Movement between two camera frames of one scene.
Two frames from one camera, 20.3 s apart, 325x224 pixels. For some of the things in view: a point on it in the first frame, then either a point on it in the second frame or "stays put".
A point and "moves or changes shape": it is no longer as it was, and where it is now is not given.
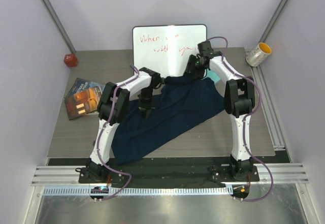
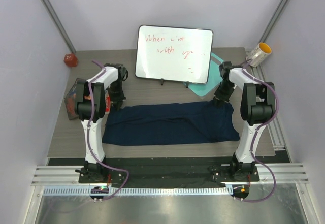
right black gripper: [190, 68] -> [218, 95]
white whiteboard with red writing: [166, 50] moves or changes shape
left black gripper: [148, 106] -> [117, 102]
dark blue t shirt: [180, 101] moves or changes shape
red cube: [70, 60] stays put
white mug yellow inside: [258, 55] stays put
